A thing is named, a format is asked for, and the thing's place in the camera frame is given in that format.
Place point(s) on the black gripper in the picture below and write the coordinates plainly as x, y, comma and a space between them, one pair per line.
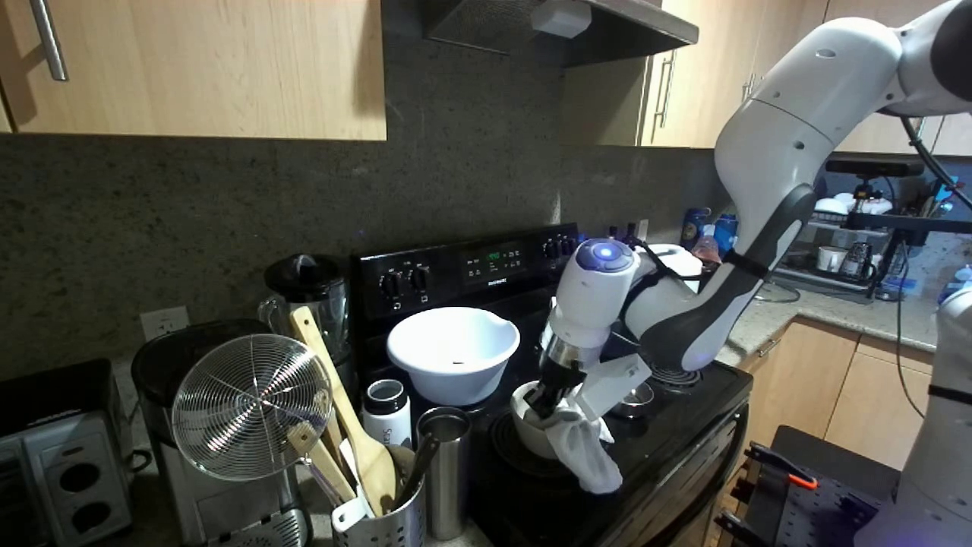
552, 387

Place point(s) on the white cloth towel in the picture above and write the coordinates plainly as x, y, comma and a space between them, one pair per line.
579, 449

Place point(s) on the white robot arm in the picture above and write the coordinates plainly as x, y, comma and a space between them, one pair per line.
767, 160

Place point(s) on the large white mixing bowl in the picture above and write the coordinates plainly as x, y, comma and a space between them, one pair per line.
453, 352

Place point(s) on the black electric stove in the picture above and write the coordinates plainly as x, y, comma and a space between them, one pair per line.
518, 497

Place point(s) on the steel travel mug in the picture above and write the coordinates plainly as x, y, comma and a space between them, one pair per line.
448, 470

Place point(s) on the white black tumbler bottle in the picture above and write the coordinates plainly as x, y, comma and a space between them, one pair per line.
388, 412

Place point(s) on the perforated steel utensil holder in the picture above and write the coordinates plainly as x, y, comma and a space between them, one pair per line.
400, 527

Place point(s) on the black blender jar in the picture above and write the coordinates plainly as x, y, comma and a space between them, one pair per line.
316, 283

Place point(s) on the dish drying rack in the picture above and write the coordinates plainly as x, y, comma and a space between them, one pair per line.
850, 241

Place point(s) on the range hood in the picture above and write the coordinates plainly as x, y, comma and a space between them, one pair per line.
562, 32

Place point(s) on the wooden upper cabinet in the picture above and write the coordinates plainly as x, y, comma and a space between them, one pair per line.
196, 67

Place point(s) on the white toaster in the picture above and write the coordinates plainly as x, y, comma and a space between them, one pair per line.
61, 483

